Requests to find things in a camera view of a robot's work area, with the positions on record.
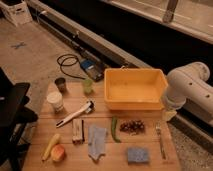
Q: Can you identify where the wooden whiteboard eraser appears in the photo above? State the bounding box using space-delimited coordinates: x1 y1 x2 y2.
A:
72 119 84 144

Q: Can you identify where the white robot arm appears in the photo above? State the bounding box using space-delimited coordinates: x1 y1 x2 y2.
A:
161 62 213 127

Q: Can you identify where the blue black power tool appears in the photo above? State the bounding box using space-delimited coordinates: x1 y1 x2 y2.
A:
80 59 104 82

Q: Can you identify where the yellow plastic bin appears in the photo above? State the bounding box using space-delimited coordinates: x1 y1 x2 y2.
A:
104 68 168 110

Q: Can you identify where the green plastic cup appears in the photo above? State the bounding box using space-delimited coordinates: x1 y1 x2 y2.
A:
82 79 93 94

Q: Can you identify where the dark metal cup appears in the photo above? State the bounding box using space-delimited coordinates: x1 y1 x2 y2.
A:
55 77 66 92

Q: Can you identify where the bunch of dark grapes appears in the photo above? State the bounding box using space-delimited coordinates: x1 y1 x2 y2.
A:
120 120 145 135

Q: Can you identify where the light blue cloth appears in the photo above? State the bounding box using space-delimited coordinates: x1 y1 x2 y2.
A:
88 125 107 161

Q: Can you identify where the green chili pepper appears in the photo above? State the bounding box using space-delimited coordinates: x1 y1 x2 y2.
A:
111 117 121 143

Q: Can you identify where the white paper cup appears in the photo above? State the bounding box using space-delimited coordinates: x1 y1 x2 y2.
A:
47 91 63 112

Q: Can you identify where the silver fork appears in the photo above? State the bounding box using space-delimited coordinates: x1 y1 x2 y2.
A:
155 122 166 160

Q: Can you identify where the blue sponge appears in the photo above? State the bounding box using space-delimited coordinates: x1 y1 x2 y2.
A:
127 147 149 163

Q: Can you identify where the yellow banana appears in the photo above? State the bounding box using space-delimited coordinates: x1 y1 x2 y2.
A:
42 134 60 161

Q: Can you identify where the red yellow apple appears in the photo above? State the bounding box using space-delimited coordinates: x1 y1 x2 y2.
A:
51 144 65 162

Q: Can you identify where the black chair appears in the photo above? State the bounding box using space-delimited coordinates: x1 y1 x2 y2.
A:
0 67 38 171

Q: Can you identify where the white cardboard box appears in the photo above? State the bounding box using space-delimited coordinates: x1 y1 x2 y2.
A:
0 0 32 27

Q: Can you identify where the black cable loop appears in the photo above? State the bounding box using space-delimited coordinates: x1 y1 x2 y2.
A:
56 53 87 81

